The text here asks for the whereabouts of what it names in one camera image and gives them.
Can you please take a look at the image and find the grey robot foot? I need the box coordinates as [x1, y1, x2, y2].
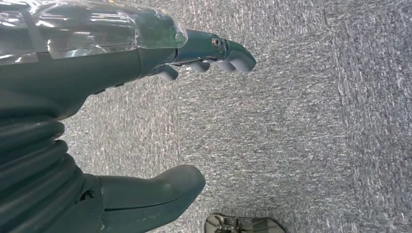
[204, 214, 287, 233]

